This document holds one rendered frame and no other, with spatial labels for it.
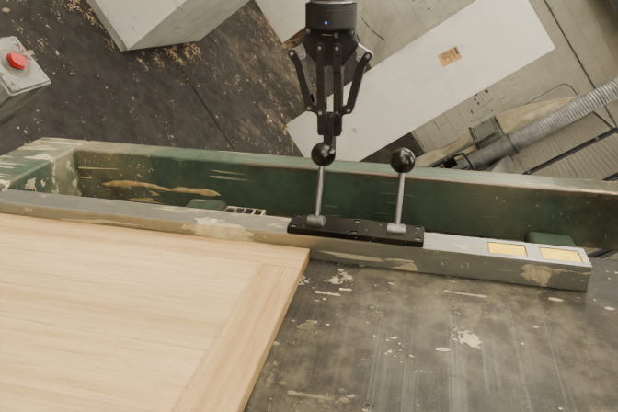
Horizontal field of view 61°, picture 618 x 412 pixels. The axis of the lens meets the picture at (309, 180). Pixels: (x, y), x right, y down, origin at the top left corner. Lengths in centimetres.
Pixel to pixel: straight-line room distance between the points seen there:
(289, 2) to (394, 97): 185
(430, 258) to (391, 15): 792
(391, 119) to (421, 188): 328
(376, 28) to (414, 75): 452
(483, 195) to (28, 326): 73
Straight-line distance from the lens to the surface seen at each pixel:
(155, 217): 87
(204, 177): 108
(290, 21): 559
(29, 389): 64
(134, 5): 319
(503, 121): 630
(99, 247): 86
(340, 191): 101
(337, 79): 81
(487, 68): 416
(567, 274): 80
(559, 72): 869
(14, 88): 119
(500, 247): 80
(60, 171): 119
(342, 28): 78
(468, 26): 414
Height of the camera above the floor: 171
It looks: 23 degrees down
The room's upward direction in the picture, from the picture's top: 60 degrees clockwise
